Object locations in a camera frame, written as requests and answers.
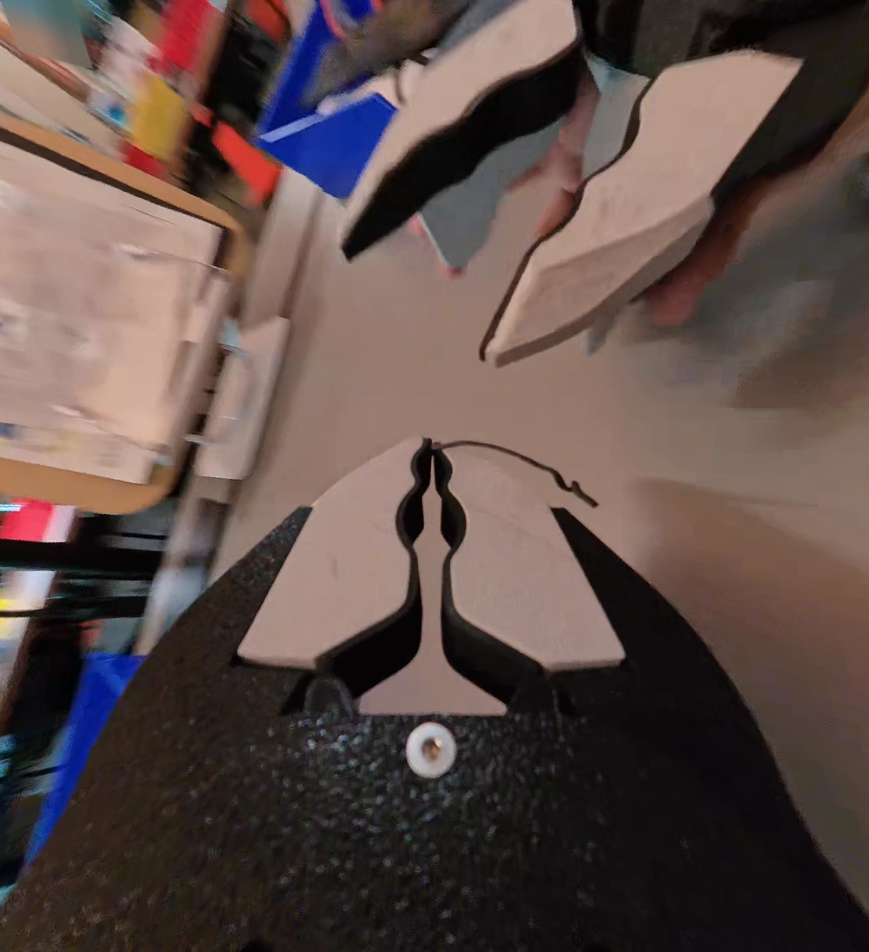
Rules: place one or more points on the wooden table with papers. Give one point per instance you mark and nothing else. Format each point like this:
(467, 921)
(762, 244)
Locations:
(47, 487)

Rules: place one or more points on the grey flat sheet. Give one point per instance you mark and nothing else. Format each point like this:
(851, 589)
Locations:
(479, 208)

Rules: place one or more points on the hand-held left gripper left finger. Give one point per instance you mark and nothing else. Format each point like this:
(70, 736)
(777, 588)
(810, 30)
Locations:
(338, 580)

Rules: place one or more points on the red storage crate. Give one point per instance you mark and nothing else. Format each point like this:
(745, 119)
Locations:
(33, 520)

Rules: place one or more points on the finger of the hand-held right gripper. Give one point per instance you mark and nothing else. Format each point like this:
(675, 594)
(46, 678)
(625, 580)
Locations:
(464, 89)
(650, 223)

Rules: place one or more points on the person's right hand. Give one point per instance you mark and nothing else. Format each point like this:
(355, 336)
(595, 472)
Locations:
(672, 301)

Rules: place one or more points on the white desk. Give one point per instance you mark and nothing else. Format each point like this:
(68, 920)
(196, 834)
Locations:
(375, 387)

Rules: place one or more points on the blue plastic bin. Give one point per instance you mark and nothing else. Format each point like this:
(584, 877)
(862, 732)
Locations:
(330, 149)

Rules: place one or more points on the red box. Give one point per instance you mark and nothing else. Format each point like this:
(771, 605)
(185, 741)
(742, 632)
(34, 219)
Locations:
(245, 160)

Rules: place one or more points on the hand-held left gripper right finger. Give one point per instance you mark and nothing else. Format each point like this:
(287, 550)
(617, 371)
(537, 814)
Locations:
(531, 587)

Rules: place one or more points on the blue storage crate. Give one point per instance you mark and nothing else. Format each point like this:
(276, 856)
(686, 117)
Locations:
(85, 744)

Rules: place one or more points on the yellow box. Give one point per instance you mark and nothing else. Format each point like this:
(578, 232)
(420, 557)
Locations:
(153, 115)

